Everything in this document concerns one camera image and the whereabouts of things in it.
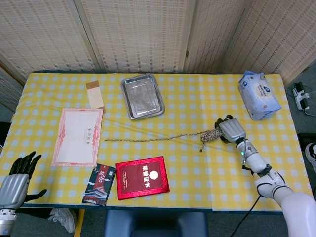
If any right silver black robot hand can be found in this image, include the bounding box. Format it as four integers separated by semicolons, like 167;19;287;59
214;114;247;145

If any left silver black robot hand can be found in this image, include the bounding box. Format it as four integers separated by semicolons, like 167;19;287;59
0;151;47;211

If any speckled braided rope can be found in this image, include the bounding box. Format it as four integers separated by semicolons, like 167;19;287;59
104;128;223;153

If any blue white tissue pack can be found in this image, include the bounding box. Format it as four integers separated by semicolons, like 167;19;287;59
237;70;282;121

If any yellow white checked tablecloth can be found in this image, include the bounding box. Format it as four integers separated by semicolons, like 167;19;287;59
0;72;314;213

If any white power strip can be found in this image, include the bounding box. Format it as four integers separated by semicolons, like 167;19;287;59
292;82;311;111

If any white certificate with red border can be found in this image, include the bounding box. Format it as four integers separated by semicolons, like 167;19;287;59
51;108;104;167

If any black and white sneaker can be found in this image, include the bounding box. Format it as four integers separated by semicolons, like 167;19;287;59
305;142;316;173

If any dark palace print book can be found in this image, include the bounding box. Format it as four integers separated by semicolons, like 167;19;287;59
82;163;116;207

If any rectangular steel tray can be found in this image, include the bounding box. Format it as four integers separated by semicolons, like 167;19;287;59
120;73;165;121

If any red certificate folder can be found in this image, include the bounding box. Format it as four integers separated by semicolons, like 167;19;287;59
115;156;170;201

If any dark blue chair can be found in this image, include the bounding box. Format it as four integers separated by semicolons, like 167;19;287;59
104;209;209;237

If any woven folding screen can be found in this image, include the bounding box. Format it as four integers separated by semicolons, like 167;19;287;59
0;0;316;109

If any white power cable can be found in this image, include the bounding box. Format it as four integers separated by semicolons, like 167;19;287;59
303;85;316;117

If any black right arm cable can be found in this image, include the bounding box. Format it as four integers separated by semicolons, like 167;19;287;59
238;195;261;237

